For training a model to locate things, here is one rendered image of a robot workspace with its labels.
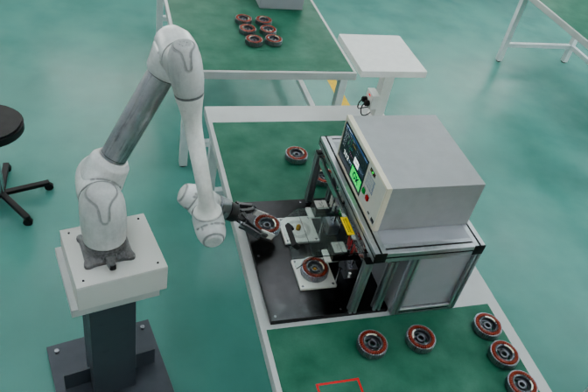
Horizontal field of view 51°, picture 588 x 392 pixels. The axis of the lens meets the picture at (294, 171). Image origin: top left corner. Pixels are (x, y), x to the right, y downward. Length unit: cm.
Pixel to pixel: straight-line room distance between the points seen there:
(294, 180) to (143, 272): 96
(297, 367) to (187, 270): 136
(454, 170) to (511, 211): 222
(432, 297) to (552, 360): 134
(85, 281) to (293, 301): 76
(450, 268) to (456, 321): 26
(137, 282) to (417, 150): 113
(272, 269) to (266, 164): 68
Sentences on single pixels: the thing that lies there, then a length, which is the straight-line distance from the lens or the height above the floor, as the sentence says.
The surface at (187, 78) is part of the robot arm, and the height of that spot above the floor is 155.
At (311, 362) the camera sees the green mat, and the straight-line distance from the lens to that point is 226.
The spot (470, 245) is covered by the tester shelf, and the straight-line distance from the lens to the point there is 233.
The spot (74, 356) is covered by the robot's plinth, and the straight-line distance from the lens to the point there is 312.
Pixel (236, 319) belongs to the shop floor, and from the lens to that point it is 326.
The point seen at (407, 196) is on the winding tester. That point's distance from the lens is 215.
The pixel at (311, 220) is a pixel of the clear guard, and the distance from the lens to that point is 227.
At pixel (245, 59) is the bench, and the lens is 379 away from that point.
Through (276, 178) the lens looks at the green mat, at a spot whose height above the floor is 75.
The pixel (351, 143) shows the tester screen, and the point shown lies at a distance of 236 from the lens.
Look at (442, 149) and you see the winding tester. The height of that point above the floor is 132.
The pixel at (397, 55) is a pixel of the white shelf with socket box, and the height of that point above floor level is 120.
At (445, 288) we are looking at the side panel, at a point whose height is 87.
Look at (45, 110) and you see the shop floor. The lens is 458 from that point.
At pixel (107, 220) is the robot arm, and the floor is 105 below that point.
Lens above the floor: 260
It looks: 39 degrees down
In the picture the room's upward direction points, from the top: 12 degrees clockwise
